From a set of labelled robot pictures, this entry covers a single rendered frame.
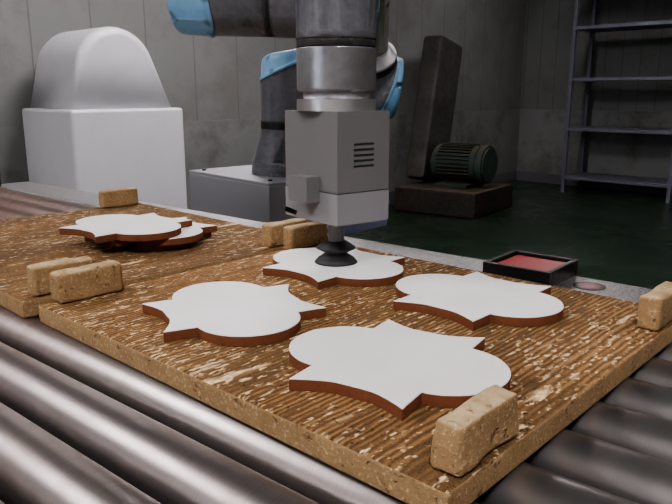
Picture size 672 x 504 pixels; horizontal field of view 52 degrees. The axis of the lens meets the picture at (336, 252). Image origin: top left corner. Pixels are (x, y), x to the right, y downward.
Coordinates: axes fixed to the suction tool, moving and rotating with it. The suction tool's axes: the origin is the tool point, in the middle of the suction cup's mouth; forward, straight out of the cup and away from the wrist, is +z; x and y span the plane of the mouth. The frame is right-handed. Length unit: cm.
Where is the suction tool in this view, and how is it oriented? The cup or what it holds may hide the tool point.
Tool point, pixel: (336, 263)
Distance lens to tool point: 68.4
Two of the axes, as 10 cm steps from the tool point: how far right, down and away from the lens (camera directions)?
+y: 6.1, 1.8, -7.7
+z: 0.0, 9.7, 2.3
